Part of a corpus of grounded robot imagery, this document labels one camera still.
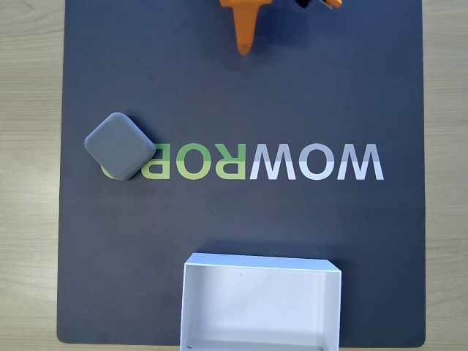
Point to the white open cardboard box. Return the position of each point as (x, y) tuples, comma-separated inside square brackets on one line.
[(256, 303)]

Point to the dark mat with WOWROBO print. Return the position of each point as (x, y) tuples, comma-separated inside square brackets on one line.
[(146, 91)]

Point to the grey square usb charger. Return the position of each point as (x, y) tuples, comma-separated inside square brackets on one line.
[(118, 146)]

